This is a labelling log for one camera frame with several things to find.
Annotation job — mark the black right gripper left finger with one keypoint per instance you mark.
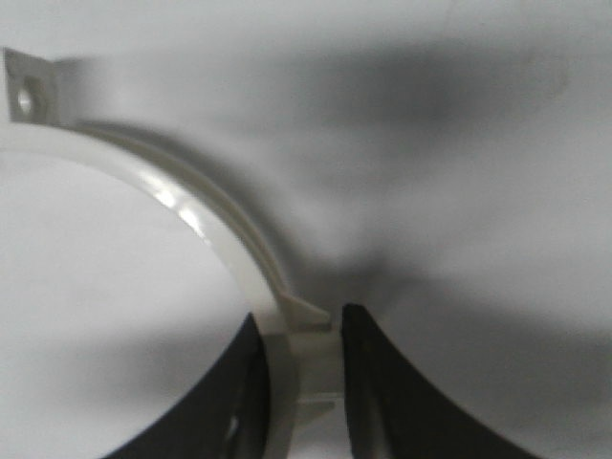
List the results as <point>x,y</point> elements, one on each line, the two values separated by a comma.
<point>225,415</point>

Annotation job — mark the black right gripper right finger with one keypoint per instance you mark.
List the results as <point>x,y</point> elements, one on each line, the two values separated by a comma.
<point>393,411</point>

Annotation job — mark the white half pipe clamp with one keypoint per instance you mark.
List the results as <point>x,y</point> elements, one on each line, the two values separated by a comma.
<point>125,275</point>

